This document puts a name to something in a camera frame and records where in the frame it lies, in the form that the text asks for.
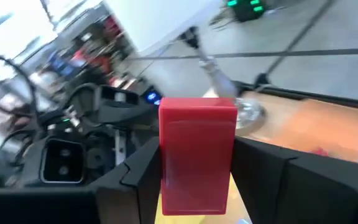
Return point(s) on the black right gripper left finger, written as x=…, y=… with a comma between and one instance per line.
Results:
x=42, y=207

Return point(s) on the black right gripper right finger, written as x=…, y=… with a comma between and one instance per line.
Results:
x=306, y=196

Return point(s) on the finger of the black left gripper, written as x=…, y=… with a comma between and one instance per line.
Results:
x=123, y=109

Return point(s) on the red rectangular box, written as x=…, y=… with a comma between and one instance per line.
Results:
x=197, y=155

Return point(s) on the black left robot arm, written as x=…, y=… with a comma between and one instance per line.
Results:
x=42, y=119

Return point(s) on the blue lit computer tower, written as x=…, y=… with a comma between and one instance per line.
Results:
x=152, y=97

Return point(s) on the red cube charger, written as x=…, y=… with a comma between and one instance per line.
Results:
x=320, y=152

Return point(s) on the orange translucent plastic bin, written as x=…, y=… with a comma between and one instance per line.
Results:
x=315, y=127

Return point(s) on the white shade silver table lamp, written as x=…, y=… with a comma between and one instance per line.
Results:
x=219, y=81

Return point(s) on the black clamp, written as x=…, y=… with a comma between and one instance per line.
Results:
x=261, y=80

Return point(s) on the green lit computer tower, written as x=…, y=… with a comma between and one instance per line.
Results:
x=247, y=7

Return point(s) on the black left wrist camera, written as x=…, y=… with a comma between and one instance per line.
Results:
x=62, y=160

